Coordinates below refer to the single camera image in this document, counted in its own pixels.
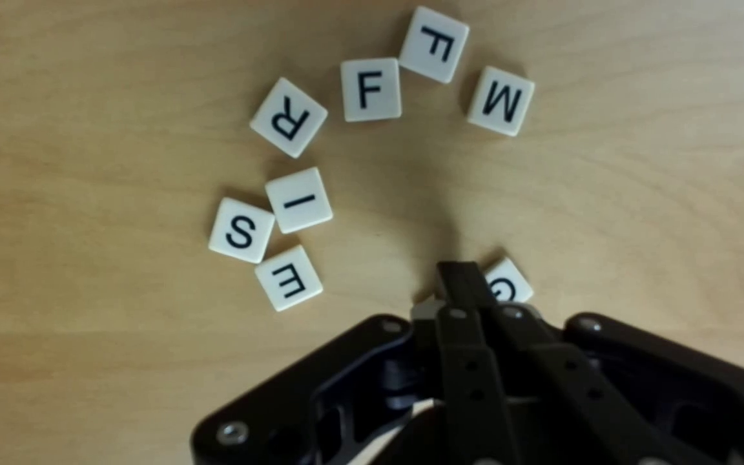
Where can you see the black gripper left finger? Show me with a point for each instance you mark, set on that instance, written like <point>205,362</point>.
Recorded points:
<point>476,423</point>

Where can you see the letter tile E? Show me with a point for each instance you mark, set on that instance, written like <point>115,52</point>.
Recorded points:
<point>290,280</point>

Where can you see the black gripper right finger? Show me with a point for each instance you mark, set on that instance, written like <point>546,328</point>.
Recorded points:
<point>578,411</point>

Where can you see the letter tile f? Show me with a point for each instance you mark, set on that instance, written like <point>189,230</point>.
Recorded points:
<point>432,45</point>
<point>370,88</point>

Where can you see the letter tile C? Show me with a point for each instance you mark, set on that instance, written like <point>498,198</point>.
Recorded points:
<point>426,308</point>

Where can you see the letter tile R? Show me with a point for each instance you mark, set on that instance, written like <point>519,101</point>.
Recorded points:
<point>286,118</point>

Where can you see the letter tile G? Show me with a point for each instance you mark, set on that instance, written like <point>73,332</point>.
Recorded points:
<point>506,282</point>

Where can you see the letter tile I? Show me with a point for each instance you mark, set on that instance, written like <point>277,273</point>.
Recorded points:
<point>301,199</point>

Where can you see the letter tile F lower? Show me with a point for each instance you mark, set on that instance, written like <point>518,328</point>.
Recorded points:
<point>370,88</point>

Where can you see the letter tile M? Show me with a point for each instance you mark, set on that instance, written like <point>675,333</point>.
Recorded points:
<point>502,101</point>

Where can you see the letter tile F upper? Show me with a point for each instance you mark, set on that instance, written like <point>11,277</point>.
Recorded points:
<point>432,45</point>

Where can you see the letter tile S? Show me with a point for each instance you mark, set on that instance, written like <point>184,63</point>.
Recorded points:
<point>241,230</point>

